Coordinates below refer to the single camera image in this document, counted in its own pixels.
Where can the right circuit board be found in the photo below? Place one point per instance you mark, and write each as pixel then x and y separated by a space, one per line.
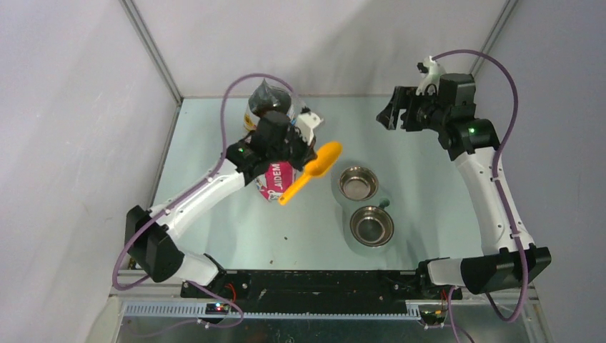
pixel 433 318

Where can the steel bowl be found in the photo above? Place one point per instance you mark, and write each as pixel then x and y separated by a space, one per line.
pixel 358 183
pixel 371 226

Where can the far steel bowl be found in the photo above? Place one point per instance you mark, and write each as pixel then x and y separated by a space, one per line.
pixel 358 183

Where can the colourful pet food bag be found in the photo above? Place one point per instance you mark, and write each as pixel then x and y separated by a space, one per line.
pixel 267 97

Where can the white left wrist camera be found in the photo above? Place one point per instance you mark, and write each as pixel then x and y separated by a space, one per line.
pixel 307 122

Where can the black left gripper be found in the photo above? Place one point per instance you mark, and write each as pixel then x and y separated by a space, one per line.
pixel 305 155

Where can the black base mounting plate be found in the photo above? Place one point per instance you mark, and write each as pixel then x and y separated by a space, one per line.
pixel 326 291

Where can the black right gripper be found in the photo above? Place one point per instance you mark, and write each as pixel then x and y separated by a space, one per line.
pixel 404 97

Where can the left circuit board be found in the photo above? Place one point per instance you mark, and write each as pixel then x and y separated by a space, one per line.
pixel 217 308

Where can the small green object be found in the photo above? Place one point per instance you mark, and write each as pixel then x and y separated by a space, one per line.
pixel 383 203

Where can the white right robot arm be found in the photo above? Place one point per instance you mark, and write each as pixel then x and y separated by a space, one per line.
pixel 510 258

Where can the aluminium frame rail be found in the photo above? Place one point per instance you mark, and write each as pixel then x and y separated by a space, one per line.
pixel 176 298

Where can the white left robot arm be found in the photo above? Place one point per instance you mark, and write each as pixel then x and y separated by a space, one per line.
pixel 151 234

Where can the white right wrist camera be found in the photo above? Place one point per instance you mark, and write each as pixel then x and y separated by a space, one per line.
pixel 431 72

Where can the circuit board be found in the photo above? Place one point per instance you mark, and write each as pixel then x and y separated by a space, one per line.
pixel 433 318
pixel 217 308

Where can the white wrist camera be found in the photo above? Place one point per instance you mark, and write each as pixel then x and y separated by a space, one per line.
pixel 307 122
pixel 431 72

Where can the near steel bowl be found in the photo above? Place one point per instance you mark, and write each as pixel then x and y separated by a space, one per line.
pixel 371 226

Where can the yellow plastic scoop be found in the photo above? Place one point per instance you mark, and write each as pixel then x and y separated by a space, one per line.
pixel 327 156

